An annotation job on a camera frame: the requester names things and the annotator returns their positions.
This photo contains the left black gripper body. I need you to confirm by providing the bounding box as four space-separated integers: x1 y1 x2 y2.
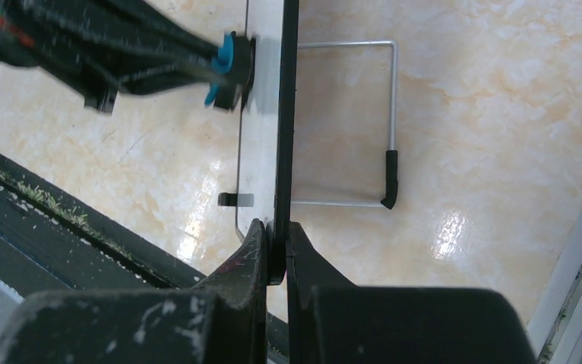
0 1 221 113

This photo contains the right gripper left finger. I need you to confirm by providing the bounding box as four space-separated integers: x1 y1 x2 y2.
196 219 268 363

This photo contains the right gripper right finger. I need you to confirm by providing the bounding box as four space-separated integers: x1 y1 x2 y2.
286 222 354 363

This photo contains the small black-framed whiteboard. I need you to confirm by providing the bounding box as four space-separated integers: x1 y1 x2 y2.
236 1 299 285

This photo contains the blue whiteboard eraser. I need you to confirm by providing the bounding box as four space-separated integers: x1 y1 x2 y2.
205 31 256 111

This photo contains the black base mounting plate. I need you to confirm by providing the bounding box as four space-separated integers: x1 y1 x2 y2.
0 136 292 364

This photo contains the wire whiteboard stand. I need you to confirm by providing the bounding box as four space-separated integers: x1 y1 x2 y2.
217 40 400 211

